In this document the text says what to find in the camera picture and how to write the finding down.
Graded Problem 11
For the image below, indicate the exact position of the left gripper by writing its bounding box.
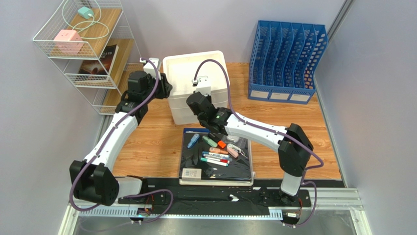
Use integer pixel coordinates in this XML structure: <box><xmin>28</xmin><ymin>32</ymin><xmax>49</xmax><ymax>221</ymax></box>
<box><xmin>143</xmin><ymin>72</ymin><xmax>174</xmax><ymax>104</ymax></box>

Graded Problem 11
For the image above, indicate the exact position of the white three drawer organizer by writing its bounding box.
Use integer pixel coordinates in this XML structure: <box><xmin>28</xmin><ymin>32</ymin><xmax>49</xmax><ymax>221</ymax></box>
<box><xmin>162</xmin><ymin>50</ymin><xmax>229</xmax><ymax>125</ymax></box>

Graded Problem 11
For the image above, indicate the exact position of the blue cap marker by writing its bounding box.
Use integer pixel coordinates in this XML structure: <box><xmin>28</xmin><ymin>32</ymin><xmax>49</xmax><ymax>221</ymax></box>
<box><xmin>202</xmin><ymin>151</ymin><xmax>232</xmax><ymax>161</ymax></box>

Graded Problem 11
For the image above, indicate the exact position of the red cap marker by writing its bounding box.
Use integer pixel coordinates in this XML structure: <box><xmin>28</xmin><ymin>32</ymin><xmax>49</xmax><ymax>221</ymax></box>
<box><xmin>203</xmin><ymin>154</ymin><xmax>230</xmax><ymax>164</ymax></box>

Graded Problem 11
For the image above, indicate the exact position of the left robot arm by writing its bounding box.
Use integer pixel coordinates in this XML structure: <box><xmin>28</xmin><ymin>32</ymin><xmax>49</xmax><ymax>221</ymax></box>
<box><xmin>69</xmin><ymin>70</ymin><xmax>172</xmax><ymax>212</ymax></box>

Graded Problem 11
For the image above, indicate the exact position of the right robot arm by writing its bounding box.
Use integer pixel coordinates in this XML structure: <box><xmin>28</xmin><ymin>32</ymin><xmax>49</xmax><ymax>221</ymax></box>
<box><xmin>186</xmin><ymin>92</ymin><xmax>313</xmax><ymax>200</ymax></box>

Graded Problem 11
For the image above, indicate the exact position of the blue folder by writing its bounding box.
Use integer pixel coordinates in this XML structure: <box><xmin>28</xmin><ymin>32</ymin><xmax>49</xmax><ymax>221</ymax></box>
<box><xmin>183</xmin><ymin>128</ymin><xmax>210</xmax><ymax>134</ymax></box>

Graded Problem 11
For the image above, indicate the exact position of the blue highlighter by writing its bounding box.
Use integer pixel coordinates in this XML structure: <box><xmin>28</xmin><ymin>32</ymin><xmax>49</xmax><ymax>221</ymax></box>
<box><xmin>187</xmin><ymin>133</ymin><xmax>200</xmax><ymax>149</ymax></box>

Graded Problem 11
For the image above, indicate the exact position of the green highlighter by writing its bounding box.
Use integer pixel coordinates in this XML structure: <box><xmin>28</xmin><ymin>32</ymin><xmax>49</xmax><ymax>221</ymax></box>
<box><xmin>202</xmin><ymin>136</ymin><xmax>218</xmax><ymax>148</ymax></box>

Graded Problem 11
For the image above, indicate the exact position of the orange black highlighter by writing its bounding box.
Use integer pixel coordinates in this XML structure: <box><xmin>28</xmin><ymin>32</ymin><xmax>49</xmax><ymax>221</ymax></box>
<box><xmin>208</xmin><ymin>133</ymin><xmax>227</xmax><ymax>149</ymax></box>

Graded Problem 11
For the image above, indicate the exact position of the clear plastic bag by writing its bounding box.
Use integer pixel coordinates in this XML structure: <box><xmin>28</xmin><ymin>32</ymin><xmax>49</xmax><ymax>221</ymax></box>
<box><xmin>223</xmin><ymin>136</ymin><xmax>249</xmax><ymax>159</ymax></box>

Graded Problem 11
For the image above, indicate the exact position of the pink correction tape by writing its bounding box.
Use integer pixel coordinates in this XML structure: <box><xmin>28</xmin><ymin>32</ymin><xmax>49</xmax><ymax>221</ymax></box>
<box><xmin>227</xmin><ymin>147</ymin><xmax>239</xmax><ymax>158</ymax></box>

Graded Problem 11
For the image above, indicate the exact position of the dark cover book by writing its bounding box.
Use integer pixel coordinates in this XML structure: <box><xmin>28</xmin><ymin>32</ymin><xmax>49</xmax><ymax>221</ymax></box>
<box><xmin>78</xmin><ymin>44</ymin><xmax>119</xmax><ymax>82</ymax></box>

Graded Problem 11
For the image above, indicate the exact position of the blue file organizer rack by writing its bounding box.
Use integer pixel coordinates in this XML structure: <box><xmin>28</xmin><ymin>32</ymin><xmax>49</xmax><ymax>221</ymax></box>
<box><xmin>248</xmin><ymin>21</ymin><xmax>328</xmax><ymax>105</ymax></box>

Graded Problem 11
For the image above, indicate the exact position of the pink cube power socket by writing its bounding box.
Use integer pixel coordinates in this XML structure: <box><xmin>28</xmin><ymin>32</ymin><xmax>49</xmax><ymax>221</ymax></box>
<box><xmin>53</xmin><ymin>29</ymin><xmax>84</xmax><ymax>55</ymax></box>

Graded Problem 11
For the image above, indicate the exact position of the mint green charger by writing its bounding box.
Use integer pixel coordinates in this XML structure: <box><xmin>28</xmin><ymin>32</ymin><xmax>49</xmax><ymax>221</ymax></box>
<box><xmin>77</xmin><ymin>6</ymin><xmax>94</xmax><ymax>20</ymax></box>

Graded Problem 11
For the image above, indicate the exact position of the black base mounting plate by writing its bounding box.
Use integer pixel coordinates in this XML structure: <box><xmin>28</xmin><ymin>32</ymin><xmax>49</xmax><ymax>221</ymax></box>
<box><xmin>118</xmin><ymin>178</ymin><xmax>313</xmax><ymax>216</ymax></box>

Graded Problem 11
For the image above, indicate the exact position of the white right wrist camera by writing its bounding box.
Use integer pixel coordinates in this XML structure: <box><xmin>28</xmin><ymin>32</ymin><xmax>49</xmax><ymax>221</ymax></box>
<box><xmin>192</xmin><ymin>76</ymin><xmax>211</xmax><ymax>96</ymax></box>

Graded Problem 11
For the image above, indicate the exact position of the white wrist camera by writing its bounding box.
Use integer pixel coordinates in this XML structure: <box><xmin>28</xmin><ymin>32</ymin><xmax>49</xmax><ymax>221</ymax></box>
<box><xmin>140</xmin><ymin>57</ymin><xmax>161</xmax><ymax>78</ymax></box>
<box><xmin>192</xmin><ymin>76</ymin><xmax>211</xmax><ymax>96</ymax></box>

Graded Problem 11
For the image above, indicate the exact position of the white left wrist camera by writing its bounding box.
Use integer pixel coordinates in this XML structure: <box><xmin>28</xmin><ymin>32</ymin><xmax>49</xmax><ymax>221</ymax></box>
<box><xmin>140</xmin><ymin>57</ymin><xmax>161</xmax><ymax>78</ymax></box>

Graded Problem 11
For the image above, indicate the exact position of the white wire shelf rack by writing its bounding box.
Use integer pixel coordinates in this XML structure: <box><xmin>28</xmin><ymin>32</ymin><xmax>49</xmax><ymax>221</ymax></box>
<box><xmin>33</xmin><ymin>0</ymin><xmax>142</xmax><ymax>115</ymax></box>

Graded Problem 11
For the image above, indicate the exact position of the mint green cable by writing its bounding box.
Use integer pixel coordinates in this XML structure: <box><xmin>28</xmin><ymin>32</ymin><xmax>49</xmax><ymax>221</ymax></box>
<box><xmin>61</xmin><ymin>0</ymin><xmax>110</xmax><ymax>40</ymax></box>

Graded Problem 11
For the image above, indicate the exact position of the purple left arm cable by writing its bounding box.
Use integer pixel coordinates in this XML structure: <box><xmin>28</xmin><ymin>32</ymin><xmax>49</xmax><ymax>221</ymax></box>
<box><xmin>69</xmin><ymin>58</ymin><xmax>175</xmax><ymax>226</ymax></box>

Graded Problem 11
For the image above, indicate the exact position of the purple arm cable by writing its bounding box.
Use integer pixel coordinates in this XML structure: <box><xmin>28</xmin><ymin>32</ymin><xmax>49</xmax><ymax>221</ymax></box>
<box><xmin>69</xmin><ymin>58</ymin><xmax>175</xmax><ymax>226</ymax></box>
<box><xmin>192</xmin><ymin>59</ymin><xmax>324</xmax><ymax>228</ymax></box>

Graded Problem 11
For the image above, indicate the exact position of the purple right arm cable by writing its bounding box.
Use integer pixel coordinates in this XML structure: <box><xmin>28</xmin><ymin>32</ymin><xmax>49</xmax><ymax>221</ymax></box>
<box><xmin>192</xmin><ymin>59</ymin><xmax>324</xmax><ymax>228</ymax></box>

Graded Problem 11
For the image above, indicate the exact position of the aluminium frame rail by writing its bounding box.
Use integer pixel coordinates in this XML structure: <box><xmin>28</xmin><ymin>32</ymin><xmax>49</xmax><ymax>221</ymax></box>
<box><xmin>58</xmin><ymin>187</ymin><xmax>373</xmax><ymax>235</ymax></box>

